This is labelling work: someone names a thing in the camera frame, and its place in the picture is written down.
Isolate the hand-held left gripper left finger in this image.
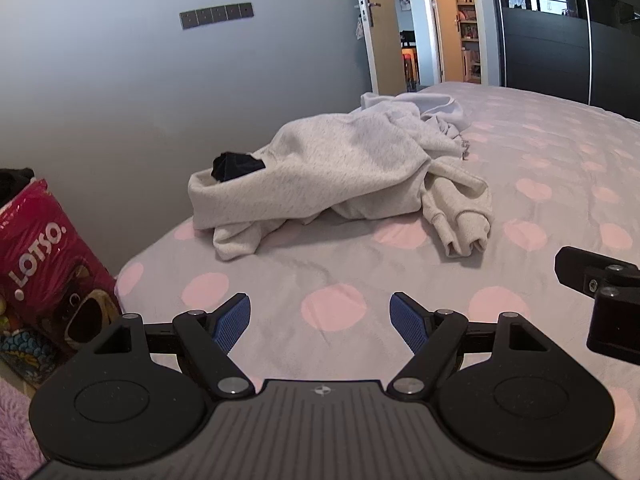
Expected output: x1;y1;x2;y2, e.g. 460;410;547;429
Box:
92;292;254;401

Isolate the dark wardrobe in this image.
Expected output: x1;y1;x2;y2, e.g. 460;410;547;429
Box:
487;0;640;122

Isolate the purple fluffy cloth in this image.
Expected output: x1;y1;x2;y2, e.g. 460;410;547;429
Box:
0;375;47;480

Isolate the grey pink-dotted bed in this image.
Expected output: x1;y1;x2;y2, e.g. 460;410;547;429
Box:
115;80;640;480

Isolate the colourful patterned box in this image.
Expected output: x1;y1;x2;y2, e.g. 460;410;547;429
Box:
0;329;76;387

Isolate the black cloth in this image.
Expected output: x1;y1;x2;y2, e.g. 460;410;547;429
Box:
211;151;267;182

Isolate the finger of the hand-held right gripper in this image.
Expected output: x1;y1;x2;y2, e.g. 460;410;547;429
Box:
554;245;640;295
587;292;640;361

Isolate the dark wall switch panel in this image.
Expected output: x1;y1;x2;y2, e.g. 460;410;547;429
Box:
179;2;254;30

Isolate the dark cloth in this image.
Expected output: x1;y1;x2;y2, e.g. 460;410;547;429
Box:
0;167;36;207

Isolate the bookshelf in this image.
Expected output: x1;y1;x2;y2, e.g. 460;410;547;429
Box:
454;0;484;84

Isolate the red plush-print bag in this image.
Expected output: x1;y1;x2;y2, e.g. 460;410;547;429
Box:
0;177;123;356

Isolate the white printed sweatshirt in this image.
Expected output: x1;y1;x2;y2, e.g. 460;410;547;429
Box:
187;107;496;261

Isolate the wooden door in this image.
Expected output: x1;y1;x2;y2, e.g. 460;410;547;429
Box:
350;0;407;96

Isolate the pale grey crumpled garment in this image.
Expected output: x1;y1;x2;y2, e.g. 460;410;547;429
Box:
360;91;473;158

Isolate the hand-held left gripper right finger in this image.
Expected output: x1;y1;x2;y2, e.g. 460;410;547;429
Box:
388;291;551;401

